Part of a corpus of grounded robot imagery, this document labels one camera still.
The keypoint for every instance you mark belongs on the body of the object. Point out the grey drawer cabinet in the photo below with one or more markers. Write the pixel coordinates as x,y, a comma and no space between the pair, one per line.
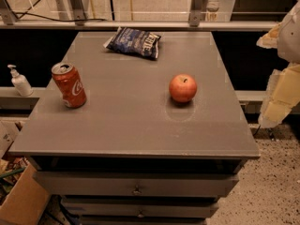
131,124

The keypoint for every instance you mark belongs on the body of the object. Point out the grey drawer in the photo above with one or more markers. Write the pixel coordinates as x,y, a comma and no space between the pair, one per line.
137,184
141,208

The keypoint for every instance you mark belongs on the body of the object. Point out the grey metal railing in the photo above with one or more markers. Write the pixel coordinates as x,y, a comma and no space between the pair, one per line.
144,14

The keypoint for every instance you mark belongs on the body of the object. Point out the blue chip bag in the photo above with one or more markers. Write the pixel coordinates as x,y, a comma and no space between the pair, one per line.
134,41

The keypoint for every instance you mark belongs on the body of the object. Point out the red apple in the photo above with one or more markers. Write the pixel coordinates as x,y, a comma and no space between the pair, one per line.
182,88

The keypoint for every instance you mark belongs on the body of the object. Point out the white pump bottle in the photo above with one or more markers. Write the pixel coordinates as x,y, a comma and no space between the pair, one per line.
20,82

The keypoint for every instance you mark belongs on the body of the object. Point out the red cola can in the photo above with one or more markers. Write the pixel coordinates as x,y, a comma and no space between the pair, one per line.
69,82

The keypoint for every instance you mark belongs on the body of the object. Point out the cardboard box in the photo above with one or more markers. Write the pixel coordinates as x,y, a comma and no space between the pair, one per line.
25,203

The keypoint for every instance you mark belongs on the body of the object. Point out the grey top drawer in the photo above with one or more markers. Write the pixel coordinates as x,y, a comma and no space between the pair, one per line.
137,184

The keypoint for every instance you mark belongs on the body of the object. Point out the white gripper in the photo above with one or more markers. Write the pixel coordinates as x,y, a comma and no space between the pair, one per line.
291,41

